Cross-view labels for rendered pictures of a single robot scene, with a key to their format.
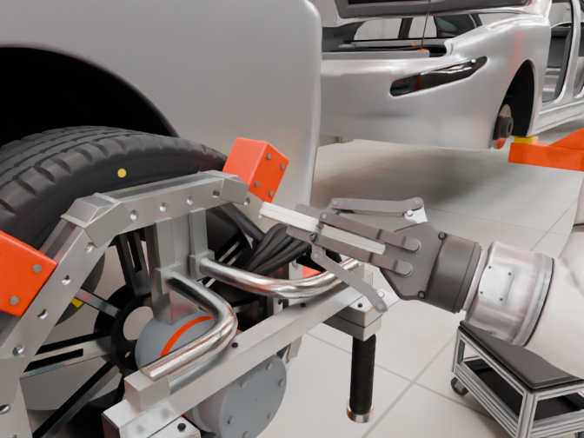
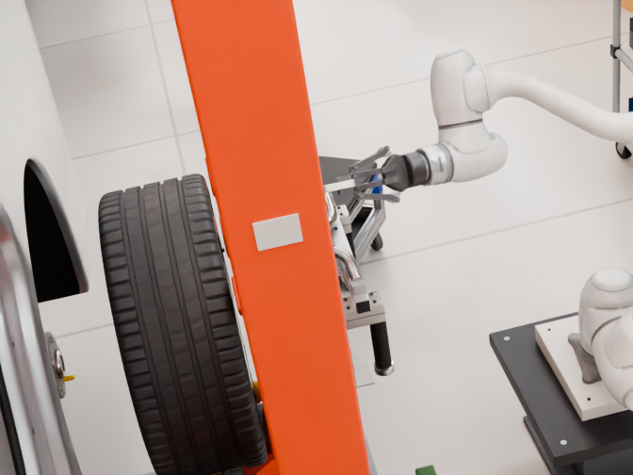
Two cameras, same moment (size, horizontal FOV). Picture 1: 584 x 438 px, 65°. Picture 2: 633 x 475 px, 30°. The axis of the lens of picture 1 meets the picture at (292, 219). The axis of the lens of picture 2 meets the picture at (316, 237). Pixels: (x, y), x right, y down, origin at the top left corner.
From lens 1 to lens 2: 218 cm
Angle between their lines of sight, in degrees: 44
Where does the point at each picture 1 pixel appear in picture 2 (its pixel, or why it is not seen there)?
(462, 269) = (422, 166)
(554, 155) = not seen: outside the picture
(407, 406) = not seen: hidden behind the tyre
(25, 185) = (211, 253)
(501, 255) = (430, 153)
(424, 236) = (397, 161)
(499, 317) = (441, 176)
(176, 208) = not seen: hidden behind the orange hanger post
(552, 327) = (458, 169)
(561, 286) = (454, 154)
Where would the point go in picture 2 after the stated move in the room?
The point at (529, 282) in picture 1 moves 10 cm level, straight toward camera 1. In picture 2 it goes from (445, 157) to (466, 179)
